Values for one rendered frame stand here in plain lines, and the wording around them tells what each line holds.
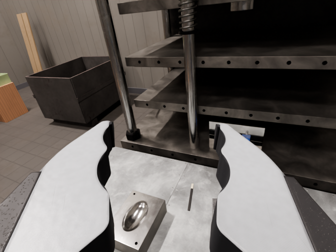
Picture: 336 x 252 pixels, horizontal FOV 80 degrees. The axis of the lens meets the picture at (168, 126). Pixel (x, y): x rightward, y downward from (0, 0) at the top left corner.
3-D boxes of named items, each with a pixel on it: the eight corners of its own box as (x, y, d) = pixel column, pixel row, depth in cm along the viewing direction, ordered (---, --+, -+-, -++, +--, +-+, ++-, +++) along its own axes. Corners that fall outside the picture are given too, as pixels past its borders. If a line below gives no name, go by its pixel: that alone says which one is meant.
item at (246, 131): (260, 156, 105) (265, 128, 96) (209, 147, 116) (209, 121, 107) (264, 112, 143) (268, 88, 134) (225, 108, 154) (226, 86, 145)
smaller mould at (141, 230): (142, 261, 67) (138, 250, 63) (106, 244, 73) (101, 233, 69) (167, 211, 82) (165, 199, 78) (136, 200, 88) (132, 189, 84)
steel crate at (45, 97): (133, 98, 392) (124, 55, 349) (87, 133, 299) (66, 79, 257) (95, 95, 432) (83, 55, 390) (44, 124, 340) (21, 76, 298)
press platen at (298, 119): (367, 132, 81) (372, 122, 78) (135, 107, 125) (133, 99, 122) (330, 73, 136) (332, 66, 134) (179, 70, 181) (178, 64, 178)
